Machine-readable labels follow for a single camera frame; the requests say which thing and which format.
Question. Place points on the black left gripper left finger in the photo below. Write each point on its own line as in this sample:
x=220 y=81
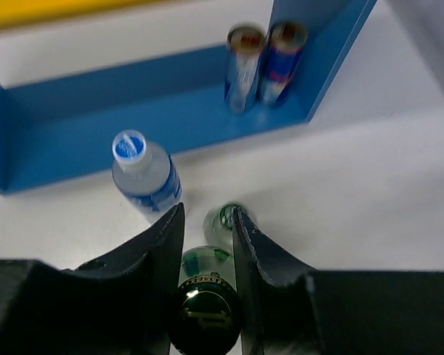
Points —
x=117 y=303

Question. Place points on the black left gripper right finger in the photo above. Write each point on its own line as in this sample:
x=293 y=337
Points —
x=290 y=307

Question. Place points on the green glass bottle red label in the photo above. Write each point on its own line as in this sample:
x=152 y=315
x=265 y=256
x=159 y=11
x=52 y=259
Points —
x=206 y=311

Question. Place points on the plastic water bottle blue label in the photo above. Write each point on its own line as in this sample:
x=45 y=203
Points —
x=145 y=174

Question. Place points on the blue and yellow shelf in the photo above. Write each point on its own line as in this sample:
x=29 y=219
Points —
x=63 y=128

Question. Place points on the clear Chang glass bottle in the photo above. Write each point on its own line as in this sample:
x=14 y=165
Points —
x=218 y=223

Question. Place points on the blue silver Red Bull can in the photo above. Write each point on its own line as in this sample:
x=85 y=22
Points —
x=286 y=42

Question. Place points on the silver blue energy drink can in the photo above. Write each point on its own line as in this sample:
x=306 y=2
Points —
x=246 y=43

